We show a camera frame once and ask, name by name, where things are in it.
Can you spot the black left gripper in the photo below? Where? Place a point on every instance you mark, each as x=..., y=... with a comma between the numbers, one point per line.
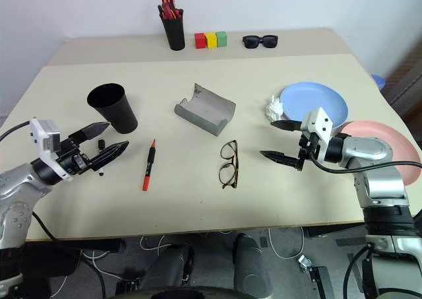
x=74, y=160

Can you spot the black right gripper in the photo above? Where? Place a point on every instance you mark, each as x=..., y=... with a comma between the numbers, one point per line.
x=306, y=145

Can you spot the white paper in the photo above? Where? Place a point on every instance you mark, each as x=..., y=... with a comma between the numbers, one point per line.
x=273, y=109

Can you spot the pink plate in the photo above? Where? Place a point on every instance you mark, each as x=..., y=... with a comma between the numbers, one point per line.
x=405, y=147

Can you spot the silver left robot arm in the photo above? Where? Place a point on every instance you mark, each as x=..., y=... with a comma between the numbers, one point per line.
x=16, y=186

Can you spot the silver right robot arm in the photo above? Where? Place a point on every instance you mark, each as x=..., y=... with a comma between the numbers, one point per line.
x=369, y=150

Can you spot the black white marker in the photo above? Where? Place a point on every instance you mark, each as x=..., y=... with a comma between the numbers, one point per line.
x=102, y=144

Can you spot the empty black cup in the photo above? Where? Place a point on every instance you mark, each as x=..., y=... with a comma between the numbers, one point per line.
x=115, y=114

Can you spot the orange black pen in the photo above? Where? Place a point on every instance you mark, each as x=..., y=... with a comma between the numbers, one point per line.
x=149, y=163

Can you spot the tortoiseshell eyeglasses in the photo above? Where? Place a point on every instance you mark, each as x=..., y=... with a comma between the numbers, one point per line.
x=236, y=153

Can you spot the blue plate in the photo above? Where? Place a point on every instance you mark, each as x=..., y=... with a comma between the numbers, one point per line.
x=313, y=97

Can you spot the black table crossbar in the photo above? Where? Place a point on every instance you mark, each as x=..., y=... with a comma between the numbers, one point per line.
x=99, y=245

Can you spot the black sunglasses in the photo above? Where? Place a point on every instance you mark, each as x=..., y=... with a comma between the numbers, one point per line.
x=252, y=42

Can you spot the green block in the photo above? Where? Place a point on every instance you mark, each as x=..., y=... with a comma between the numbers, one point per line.
x=222, y=39

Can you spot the metal caster wheel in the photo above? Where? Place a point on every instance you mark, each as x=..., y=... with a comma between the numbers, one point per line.
x=305, y=263

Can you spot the yellow block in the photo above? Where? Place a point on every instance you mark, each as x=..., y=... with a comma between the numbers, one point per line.
x=211, y=41

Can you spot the black pen holder cup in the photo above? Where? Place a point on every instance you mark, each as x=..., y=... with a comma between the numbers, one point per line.
x=174, y=35

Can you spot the red block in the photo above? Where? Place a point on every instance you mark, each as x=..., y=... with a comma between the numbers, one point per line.
x=199, y=41

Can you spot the dark rounded grey shape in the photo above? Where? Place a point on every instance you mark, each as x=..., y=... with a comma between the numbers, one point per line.
x=171, y=266
x=252, y=269

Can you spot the red black pen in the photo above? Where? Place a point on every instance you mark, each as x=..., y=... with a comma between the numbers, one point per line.
x=178, y=13
x=161, y=11

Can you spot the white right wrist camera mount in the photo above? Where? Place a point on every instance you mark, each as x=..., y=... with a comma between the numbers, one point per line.
x=318, y=120

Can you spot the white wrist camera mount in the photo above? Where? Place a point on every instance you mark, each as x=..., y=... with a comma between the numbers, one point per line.
x=38, y=130
x=318, y=120

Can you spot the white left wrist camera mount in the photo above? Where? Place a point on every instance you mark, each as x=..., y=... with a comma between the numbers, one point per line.
x=38, y=130

